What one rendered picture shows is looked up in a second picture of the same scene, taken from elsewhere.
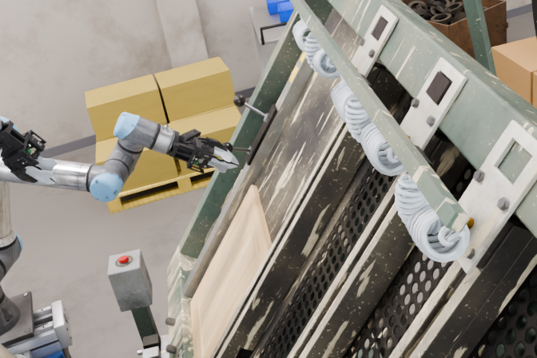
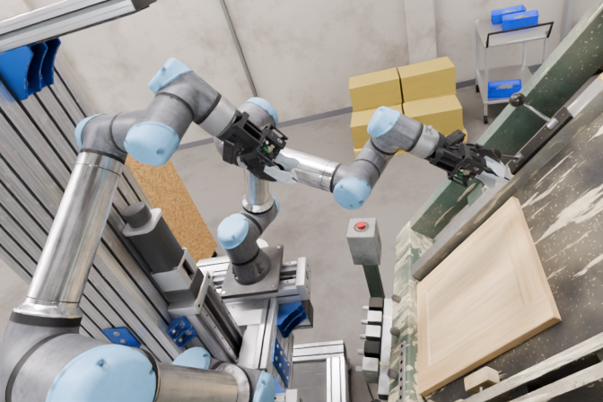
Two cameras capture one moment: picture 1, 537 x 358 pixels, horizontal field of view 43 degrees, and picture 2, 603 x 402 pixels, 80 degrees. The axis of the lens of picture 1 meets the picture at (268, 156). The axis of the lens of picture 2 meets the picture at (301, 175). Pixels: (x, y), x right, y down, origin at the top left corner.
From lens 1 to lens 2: 1.03 m
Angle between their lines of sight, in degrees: 24
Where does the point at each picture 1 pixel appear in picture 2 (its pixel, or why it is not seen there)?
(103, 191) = (347, 198)
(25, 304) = (276, 257)
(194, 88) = (425, 79)
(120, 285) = (355, 246)
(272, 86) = (551, 84)
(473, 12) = not seen: outside the picture
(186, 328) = (412, 316)
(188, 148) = (453, 156)
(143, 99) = (388, 85)
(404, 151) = not seen: outside the picture
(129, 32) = (383, 37)
